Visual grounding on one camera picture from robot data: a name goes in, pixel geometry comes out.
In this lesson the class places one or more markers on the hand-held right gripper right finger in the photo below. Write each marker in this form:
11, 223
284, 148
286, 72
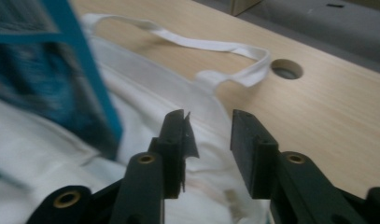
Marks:
256, 161

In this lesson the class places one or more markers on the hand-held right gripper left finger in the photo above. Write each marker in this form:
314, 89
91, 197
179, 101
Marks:
172, 155

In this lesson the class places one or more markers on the white tote bag coloured patches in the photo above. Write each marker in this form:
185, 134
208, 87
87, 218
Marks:
147, 77

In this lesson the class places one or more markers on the teal box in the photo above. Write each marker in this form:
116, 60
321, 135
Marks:
38, 77

